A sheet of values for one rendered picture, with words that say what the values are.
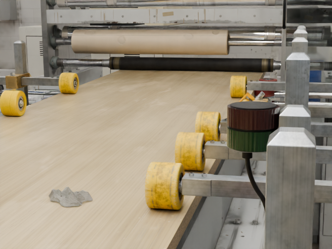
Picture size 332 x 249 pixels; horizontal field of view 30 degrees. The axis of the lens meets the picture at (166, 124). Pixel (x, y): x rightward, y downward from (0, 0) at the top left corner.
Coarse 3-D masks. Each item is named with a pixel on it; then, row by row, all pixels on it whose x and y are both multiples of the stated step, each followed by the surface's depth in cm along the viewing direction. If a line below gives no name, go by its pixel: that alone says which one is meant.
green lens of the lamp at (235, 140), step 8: (232, 136) 71; (240, 136) 70; (248, 136) 69; (256, 136) 69; (264, 136) 69; (232, 144) 71; (240, 144) 70; (248, 144) 70; (256, 144) 69; (264, 144) 70
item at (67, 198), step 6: (54, 192) 113; (60, 192) 113; (66, 192) 112; (72, 192) 109; (78, 192) 113; (84, 192) 112; (54, 198) 111; (60, 198) 111; (66, 198) 110; (72, 198) 109; (78, 198) 111; (84, 198) 111; (90, 198) 112; (60, 204) 109; (66, 204) 109; (72, 204) 108; (78, 204) 109
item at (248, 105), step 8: (232, 104) 72; (240, 104) 72; (248, 104) 72; (256, 104) 72; (264, 104) 72; (272, 104) 72; (232, 128) 71; (248, 152) 71; (256, 152) 71; (264, 152) 71; (248, 160) 73; (248, 168) 73; (256, 184) 73; (256, 192) 73; (264, 200) 73; (264, 208) 73
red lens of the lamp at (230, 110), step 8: (232, 112) 70; (240, 112) 69; (248, 112) 69; (256, 112) 69; (264, 112) 69; (272, 112) 69; (232, 120) 70; (240, 120) 69; (248, 120) 69; (256, 120) 69; (264, 120) 69; (272, 120) 70; (240, 128) 70; (248, 128) 69; (256, 128) 69; (264, 128) 69; (272, 128) 70
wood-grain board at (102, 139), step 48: (96, 96) 232; (144, 96) 231; (192, 96) 230; (0, 144) 156; (48, 144) 156; (96, 144) 155; (144, 144) 155; (0, 192) 117; (48, 192) 117; (96, 192) 116; (144, 192) 116; (0, 240) 94; (48, 240) 93; (96, 240) 93; (144, 240) 93
